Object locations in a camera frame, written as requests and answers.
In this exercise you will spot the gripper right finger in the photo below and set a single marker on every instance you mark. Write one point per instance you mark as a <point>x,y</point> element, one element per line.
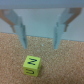
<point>59,30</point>

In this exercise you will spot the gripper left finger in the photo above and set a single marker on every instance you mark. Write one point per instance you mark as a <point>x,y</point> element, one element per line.
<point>19,30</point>

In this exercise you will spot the yellow block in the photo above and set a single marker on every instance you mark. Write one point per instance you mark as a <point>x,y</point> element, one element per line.
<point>32,65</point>

